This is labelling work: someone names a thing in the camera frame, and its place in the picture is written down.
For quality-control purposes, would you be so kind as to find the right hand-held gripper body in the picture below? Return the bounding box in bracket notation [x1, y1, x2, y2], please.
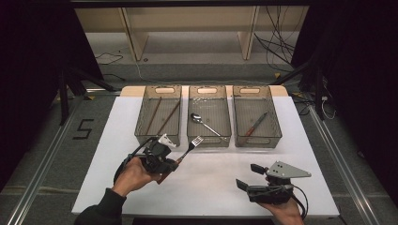
[246, 160, 313, 206]

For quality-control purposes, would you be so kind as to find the thin black floor cable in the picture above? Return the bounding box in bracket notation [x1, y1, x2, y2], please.
[95, 51, 125, 67]

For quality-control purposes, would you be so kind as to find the person's right hand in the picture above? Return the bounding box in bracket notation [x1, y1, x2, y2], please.
[259, 176, 305, 225]

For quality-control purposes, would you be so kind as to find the knife with wooden handle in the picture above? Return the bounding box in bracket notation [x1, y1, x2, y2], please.
[240, 112, 269, 142]

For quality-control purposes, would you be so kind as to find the dark curtain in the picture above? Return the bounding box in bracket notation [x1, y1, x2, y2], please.
[292, 0, 398, 208]
[0, 0, 105, 192]

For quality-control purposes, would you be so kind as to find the pale wooden shelf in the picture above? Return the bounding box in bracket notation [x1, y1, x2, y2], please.
[74, 6, 310, 62]

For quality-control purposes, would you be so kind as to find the white table cover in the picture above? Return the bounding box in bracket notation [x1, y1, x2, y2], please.
[71, 96, 341, 218]

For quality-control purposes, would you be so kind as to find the smoky clear plastic bin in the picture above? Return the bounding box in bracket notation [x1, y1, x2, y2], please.
[232, 84, 283, 149]
[186, 84, 233, 148]
[134, 84, 183, 148]

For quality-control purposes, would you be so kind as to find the metal spoon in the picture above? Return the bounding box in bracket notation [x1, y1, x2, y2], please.
[190, 112, 229, 142]

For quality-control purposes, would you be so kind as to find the aluminium floor rail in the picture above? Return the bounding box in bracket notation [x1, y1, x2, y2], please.
[6, 99, 81, 225]
[308, 104, 382, 225]

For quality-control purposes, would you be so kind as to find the black metal stand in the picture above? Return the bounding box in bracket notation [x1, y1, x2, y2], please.
[270, 59, 327, 121]
[57, 67, 117, 126]

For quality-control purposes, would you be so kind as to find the fork with wooden handle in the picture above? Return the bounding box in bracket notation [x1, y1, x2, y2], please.
[156, 135, 205, 186]

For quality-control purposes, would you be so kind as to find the white plug with cable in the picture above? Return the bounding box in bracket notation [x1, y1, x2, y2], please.
[321, 95, 336, 121]

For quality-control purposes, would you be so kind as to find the person's left hand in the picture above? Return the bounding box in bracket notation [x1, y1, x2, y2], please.
[112, 156, 161, 198]

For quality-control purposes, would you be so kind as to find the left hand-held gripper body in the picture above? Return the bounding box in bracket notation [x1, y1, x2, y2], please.
[139, 133, 177, 174]

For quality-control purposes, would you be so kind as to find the left hand-held gripper cable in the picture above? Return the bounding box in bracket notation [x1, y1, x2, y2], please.
[113, 136, 158, 186]

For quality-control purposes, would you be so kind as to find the bundle of black cables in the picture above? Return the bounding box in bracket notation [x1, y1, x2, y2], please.
[253, 6, 297, 73]

